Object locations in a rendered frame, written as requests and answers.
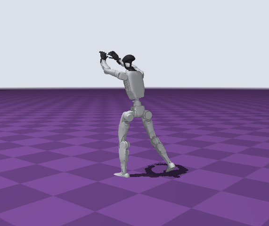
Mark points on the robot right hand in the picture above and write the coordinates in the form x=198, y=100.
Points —
x=114, y=56

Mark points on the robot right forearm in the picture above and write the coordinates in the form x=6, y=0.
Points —
x=127, y=64

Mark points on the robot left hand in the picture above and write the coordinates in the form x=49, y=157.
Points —
x=103, y=56

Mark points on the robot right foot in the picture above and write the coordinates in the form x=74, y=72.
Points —
x=170, y=167

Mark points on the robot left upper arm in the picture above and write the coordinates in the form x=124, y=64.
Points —
x=115, y=73

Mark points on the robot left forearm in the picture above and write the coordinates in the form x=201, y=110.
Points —
x=104, y=65

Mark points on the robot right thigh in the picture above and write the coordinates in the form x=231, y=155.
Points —
x=148, y=124

